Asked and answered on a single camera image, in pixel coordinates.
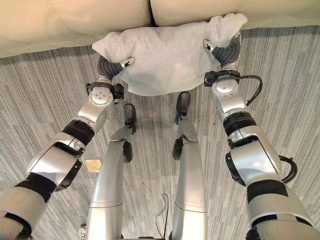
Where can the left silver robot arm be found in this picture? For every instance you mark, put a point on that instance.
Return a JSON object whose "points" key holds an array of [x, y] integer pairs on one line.
{"points": [[57, 155]]}

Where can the light grey cushion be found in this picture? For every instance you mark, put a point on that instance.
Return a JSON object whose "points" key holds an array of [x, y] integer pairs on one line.
{"points": [[172, 52]]}

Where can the silver robot leg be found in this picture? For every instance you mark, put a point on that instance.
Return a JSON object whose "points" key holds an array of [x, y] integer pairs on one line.
{"points": [[187, 170], [110, 175]]}

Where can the cream leather sofa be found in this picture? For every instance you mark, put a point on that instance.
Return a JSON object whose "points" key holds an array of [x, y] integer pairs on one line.
{"points": [[100, 17]]}

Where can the right silver robot leg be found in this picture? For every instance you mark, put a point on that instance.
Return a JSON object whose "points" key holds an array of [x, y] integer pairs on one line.
{"points": [[187, 170]]}

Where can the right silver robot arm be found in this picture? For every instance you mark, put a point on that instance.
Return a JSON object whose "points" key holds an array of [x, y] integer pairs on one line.
{"points": [[252, 160]]}

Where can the brass floor outlet plate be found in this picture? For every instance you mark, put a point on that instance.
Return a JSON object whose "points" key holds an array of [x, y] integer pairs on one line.
{"points": [[93, 165]]}

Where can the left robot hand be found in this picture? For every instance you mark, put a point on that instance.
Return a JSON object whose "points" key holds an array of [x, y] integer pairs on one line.
{"points": [[108, 67]]}

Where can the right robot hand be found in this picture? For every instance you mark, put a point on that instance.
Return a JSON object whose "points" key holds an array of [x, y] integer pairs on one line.
{"points": [[227, 55]]}

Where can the left silver robot leg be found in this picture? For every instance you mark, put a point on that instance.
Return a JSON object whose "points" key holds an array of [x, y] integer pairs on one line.
{"points": [[110, 175]]}

